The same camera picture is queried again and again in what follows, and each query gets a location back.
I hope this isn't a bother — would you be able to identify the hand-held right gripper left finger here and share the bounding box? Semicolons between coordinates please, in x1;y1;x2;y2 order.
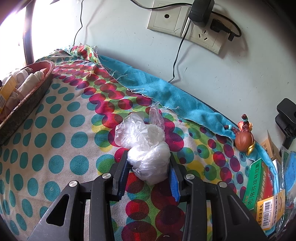
29;151;130;241

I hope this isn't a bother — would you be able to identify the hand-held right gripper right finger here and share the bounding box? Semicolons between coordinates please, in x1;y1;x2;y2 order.
169;152;269;241

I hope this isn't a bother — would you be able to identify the white item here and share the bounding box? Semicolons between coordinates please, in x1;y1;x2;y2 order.
114;100;173;186

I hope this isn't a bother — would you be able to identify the polka dot cloth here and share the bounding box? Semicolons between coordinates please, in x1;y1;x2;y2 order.
0;44;278;241

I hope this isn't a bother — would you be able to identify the brown figurine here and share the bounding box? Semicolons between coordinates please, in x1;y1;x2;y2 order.
233;113;256;156

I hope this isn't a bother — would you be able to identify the green box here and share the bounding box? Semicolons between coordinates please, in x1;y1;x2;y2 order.
242;158;276;210

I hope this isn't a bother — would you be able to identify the blue towel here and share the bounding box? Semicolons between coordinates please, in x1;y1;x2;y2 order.
55;47;287;239

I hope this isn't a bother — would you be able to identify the yellow box with barcode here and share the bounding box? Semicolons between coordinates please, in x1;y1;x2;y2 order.
256;189;286;230

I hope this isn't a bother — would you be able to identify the tan cardboard box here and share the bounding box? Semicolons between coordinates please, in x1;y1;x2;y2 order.
261;130;282;161

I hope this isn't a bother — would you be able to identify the clear bag with blue item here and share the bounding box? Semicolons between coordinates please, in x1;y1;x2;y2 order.
279;143;296;233

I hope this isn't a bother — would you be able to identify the black clamp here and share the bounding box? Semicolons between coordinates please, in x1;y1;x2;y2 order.
275;98;296;149

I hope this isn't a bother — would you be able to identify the yellow box with cartoon face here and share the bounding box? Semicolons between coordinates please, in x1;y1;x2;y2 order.
0;77;18;112

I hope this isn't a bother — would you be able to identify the black plug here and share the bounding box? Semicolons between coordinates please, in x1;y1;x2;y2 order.
209;18;242;42

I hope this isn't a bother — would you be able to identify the black power adapter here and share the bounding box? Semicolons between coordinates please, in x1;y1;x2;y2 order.
188;0;215;24

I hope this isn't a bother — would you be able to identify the black adapter cable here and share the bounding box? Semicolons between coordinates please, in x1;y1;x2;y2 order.
167;22;193;84

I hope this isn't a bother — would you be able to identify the white wall power socket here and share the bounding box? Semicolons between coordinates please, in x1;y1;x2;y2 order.
187;13;228;55

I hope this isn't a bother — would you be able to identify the thin black cable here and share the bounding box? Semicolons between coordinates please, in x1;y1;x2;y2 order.
73;0;84;47

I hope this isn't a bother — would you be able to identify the white blank wall plate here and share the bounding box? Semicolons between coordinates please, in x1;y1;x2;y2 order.
147;0;193;38

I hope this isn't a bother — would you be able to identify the dark window frame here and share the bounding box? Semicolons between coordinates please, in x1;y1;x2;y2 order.
0;0;36;66

